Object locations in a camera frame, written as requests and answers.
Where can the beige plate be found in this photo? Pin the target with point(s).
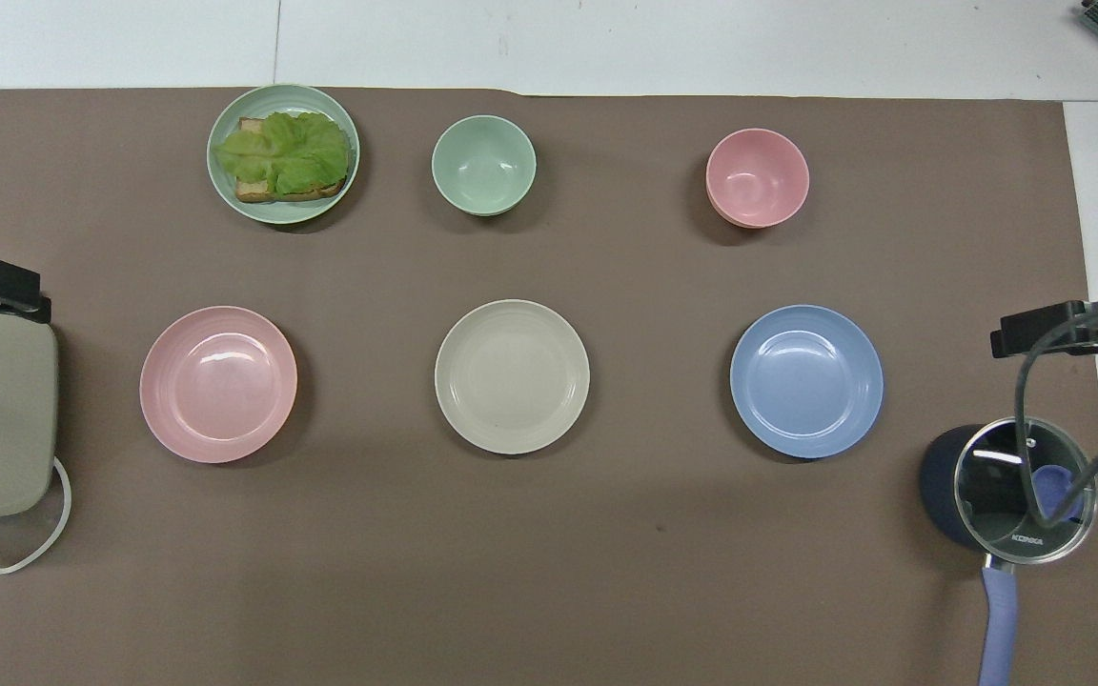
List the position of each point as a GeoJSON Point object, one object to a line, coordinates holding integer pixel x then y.
{"type": "Point", "coordinates": [512, 376]}

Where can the green bowl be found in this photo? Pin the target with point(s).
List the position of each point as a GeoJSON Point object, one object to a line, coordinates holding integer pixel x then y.
{"type": "Point", "coordinates": [483, 167]}

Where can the pink bowl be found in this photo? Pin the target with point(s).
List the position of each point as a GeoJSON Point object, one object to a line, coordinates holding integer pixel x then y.
{"type": "Point", "coordinates": [751, 225]}
{"type": "Point", "coordinates": [757, 174]}

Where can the blue plate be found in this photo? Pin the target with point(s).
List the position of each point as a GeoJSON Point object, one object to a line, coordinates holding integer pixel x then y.
{"type": "Point", "coordinates": [806, 380]}

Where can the green lettuce leaf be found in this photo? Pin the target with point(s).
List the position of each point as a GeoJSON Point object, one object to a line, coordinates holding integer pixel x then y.
{"type": "Point", "coordinates": [287, 152]}

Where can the toast slice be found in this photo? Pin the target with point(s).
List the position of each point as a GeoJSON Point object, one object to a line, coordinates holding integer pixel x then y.
{"type": "Point", "coordinates": [254, 191]}

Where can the pink plate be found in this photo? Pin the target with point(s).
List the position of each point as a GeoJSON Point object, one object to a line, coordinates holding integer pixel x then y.
{"type": "Point", "coordinates": [218, 384]}

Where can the green plate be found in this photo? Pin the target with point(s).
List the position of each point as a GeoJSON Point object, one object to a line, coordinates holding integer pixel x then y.
{"type": "Point", "coordinates": [225, 191]}

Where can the dark blue pot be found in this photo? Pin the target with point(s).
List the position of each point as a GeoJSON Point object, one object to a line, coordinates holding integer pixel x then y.
{"type": "Point", "coordinates": [936, 486]}

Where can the glass pot lid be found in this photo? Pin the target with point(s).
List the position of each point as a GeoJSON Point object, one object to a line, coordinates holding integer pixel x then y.
{"type": "Point", "coordinates": [987, 495]}

